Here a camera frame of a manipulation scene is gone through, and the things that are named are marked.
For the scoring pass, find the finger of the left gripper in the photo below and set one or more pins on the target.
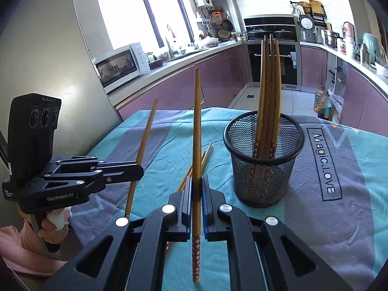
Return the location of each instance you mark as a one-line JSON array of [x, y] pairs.
[[114, 167], [121, 177]]

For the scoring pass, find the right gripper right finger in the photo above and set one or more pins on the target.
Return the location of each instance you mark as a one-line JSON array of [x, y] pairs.
[[215, 229]]

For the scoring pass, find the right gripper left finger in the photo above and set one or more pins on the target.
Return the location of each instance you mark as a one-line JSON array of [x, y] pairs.
[[180, 229]]

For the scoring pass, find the bamboo chopstick lone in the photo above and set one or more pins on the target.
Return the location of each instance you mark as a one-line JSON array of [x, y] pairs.
[[261, 99]]

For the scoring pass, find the pink sleeve left forearm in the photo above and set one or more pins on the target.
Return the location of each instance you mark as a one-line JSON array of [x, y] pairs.
[[22, 253]]

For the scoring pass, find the left hand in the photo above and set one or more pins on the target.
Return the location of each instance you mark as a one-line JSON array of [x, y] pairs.
[[55, 226]]

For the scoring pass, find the black mesh pen cup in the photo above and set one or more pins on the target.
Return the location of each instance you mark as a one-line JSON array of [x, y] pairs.
[[263, 160]]

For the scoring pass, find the white microwave oven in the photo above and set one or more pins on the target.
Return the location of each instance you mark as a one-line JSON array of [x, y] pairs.
[[119, 66]]

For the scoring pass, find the teal and purple tablecloth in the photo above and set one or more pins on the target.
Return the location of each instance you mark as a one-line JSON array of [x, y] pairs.
[[334, 197]]

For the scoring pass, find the yellow cooking oil bottle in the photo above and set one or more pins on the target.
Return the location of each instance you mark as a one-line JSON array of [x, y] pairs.
[[318, 97]]

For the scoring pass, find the black range hood stove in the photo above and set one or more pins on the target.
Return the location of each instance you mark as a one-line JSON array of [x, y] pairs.
[[282, 27]]

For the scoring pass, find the white rice cooker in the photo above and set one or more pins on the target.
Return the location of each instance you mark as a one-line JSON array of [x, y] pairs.
[[307, 29]]

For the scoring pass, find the steel stock pot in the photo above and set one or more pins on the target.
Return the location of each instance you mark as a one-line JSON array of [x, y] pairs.
[[329, 38]]

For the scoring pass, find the pink electric kettle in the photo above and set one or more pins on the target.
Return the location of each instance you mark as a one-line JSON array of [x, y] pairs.
[[348, 30]]

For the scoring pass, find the mint green appliance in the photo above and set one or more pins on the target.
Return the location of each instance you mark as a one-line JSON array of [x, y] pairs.
[[374, 47]]

